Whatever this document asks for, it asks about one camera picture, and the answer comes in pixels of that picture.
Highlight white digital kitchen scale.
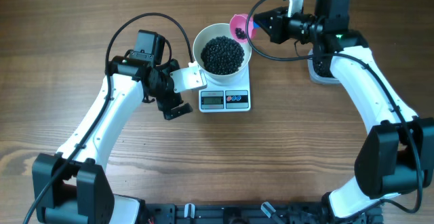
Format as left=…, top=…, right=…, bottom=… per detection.
left=199, top=66, right=251, bottom=113

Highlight black beans in bowl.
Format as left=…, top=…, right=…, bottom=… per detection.
left=201, top=36, right=245, bottom=75

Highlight black beans in scoop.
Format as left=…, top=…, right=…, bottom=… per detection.
left=235, top=28, right=247, bottom=39

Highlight pink scoop with blue handle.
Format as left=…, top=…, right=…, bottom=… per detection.
left=229, top=14, right=259, bottom=43

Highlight white bowl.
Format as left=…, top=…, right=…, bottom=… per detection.
left=193, top=23, right=252, bottom=80

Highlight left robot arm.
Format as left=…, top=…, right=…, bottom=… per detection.
left=29, top=30, right=193, bottom=223

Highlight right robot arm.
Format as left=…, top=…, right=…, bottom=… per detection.
left=248, top=0, right=433, bottom=223

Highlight clear plastic container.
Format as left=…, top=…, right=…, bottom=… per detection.
left=307, top=58, right=340, bottom=85

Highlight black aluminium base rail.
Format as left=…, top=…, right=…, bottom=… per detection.
left=137, top=202, right=384, bottom=224

